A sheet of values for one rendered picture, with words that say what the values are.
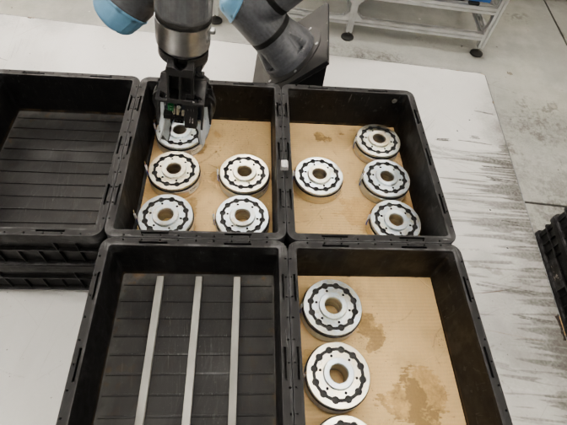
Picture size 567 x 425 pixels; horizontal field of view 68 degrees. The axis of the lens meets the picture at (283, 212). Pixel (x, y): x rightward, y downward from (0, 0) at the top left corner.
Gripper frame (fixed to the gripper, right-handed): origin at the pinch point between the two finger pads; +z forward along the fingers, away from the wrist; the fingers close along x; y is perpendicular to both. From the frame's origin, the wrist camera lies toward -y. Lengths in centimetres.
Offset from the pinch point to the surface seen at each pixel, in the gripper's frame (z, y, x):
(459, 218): 20, -1, 67
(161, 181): 11.1, 3.0, -4.1
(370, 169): 6.6, -2.4, 38.9
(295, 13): 78, -186, 45
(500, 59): 77, -172, 178
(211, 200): 13.0, 5.0, 5.9
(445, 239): -1, 19, 47
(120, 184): 4.8, 9.4, -10.0
